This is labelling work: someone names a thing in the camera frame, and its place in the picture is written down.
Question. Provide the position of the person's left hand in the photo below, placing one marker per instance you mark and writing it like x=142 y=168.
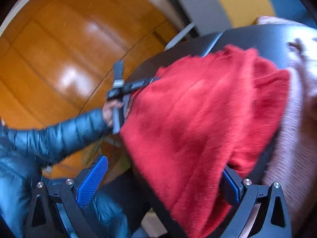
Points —
x=107 y=111

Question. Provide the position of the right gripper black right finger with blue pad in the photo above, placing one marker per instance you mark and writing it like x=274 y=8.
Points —
x=260 y=211

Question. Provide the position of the pink knitted sweater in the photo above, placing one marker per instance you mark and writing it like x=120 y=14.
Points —
x=293 y=163

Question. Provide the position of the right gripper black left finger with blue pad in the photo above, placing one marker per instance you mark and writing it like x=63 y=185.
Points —
x=44 y=219

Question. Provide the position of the red knitted sweater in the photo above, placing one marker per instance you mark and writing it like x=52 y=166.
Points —
x=201 y=114

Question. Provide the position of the grey yellow blue chair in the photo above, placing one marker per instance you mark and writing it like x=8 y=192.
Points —
x=202 y=17

